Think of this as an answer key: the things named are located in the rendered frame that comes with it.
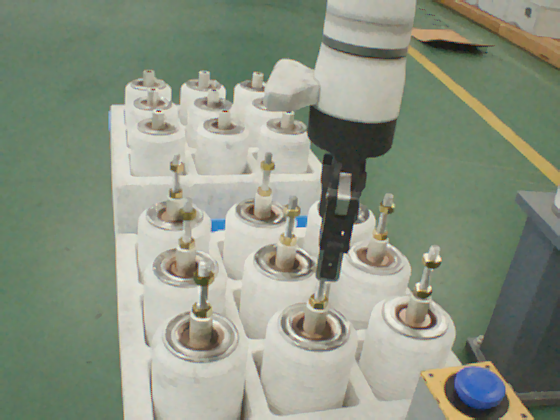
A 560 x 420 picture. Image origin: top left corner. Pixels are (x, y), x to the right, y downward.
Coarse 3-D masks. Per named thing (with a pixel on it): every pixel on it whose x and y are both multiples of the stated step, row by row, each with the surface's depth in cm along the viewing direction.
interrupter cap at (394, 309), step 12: (396, 300) 67; (408, 300) 67; (384, 312) 64; (396, 312) 65; (432, 312) 66; (444, 312) 66; (396, 324) 63; (408, 324) 64; (420, 324) 64; (432, 324) 64; (444, 324) 64; (408, 336) 62; (420, 336) 61; (432, 336) 62
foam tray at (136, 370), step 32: (128, 256) 81; (128, 288) 75; (128, 320) 69; (128, 352) 65; (256, 352) 68; (128, 384) 61; (256, 384) 63; (352, 384) 65; (128, 416) 57; (256, 416) 59; (288, 416) 59; (320, 416) 60; (352, 416) 60; (384, 416) 61
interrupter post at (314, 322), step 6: (306, 312) 60; (312, 312) 59; (318, 312) 59; (324, 312) 60; (306, 318) 60; (312, 318) 60; (318, 318) 60; (324, 318) 60; (306, 324) 61; (312, 324) 60; (318, 324) 60; (324, 324) 61; (306, 330) 61; (312, 330) 60; (318, 330) 60
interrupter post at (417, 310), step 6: (414, 294) 64; (414, 300) 63; (420, 300) 63; (426, 300) 63; (408, 306) 64; (414, 306) 63; (420, 306) 63; (426, 306) 63; (408, 312) 64; (414, 312) 63; (420, 312) 63; (426, 312) 64; (408, 318) 64; (414, 318) 64; (420, 318) 64
